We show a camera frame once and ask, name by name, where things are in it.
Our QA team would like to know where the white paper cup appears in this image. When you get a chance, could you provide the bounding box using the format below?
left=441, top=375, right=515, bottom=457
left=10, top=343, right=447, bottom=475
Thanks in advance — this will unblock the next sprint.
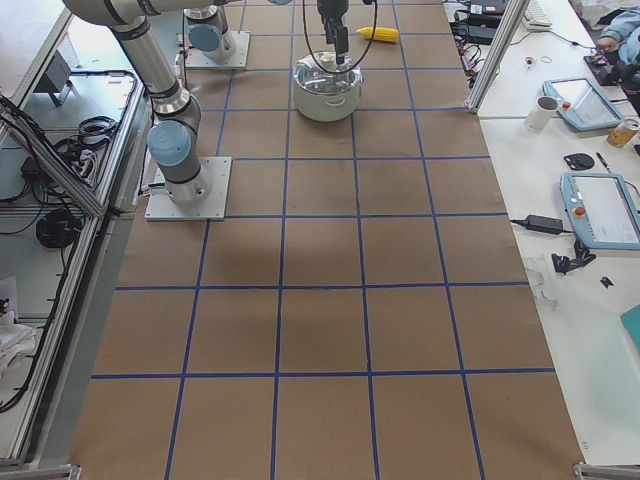
left=524, top=95, right=558, bottom=131

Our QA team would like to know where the black plastic bracket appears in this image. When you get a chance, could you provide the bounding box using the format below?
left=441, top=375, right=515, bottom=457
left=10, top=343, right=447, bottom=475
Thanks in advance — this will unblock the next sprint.
left=551, top=240, right=596, bottom=275

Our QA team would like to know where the aluminium frame post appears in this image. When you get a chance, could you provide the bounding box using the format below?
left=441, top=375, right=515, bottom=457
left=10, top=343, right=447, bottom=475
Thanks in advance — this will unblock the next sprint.
left=466, top=0, right=528, bottom=114

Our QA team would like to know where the white keyboard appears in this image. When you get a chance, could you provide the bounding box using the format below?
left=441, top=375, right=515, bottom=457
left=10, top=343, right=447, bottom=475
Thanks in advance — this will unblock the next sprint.
left=521, top=0, right=553, bottom=31

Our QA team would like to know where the lower teach pendant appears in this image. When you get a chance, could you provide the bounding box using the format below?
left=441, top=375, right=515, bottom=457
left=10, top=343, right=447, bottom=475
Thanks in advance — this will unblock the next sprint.
left=559, top=172, right=639, bottom=251

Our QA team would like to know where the small black clip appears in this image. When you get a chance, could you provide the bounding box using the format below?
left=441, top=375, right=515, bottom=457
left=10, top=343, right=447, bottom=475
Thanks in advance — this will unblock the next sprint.
left=600, top=276, right=614, bottom=288

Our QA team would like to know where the black power adapter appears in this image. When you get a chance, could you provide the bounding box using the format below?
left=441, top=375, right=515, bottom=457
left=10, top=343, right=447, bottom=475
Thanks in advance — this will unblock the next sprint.
left=510, top=214, right=573, bottom=235

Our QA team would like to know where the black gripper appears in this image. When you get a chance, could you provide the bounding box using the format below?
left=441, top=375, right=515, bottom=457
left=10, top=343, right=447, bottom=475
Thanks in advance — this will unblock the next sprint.
left=317, top=0, right=349, bottom=64

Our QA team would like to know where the white cooking pot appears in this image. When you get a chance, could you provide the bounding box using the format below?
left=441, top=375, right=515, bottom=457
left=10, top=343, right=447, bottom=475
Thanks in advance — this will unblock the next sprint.
left=292, top=51, right=363, bottom=122

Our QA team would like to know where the yellow drink can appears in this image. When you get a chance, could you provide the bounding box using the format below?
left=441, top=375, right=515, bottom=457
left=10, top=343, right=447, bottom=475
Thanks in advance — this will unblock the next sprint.
left=606, top=118, right=639, bottom=148

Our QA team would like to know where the coiled black cable bundle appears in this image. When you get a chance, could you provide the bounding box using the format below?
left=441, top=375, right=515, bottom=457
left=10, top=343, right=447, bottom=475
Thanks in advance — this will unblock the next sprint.
left=35, top=207, right=84, bottom=251

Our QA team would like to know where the teach pendant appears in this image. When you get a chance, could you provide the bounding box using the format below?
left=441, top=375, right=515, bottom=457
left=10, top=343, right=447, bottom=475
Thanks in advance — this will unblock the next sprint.
left=559, top=172, right=639, bottom=251
left=542, top=77, right=625, bottom=131

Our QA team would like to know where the brown paper table mat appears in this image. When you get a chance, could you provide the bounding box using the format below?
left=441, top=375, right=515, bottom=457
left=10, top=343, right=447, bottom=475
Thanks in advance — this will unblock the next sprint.
left=71, top=1, right=580, bottom=479

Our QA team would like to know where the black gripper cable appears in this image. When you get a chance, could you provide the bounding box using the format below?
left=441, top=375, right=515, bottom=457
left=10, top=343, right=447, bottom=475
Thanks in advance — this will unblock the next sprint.
left=301, top=0, right=379, bottom=74

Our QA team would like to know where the black pen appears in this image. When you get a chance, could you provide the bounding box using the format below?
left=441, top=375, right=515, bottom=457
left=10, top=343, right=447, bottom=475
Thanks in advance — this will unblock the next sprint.
left=596, top=152, right=612, bottom=173

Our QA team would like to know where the upper teach pendant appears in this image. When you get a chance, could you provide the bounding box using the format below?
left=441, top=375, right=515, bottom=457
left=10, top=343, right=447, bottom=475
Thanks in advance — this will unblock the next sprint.
left=542, top=77, right=625, bottom=131

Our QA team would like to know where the grey box on shelf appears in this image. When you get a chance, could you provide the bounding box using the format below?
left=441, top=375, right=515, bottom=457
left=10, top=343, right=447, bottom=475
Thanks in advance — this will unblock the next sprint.
left=34, top=51, right=73, bottom=107

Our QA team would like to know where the clear plastic holder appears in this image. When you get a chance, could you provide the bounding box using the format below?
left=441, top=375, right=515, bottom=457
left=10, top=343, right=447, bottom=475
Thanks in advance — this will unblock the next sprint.
left=522, top=255, right=558, bottom=308

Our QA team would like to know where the yellow corn cob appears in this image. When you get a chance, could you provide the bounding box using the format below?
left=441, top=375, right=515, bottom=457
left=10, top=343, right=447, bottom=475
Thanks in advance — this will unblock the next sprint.
left=356, top=26, right=400, bottom=43

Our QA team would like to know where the glass pot lid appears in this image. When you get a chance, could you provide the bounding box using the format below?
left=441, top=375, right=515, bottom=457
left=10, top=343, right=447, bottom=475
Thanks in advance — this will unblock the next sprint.
left=293, top=51, right=363, bottom=95

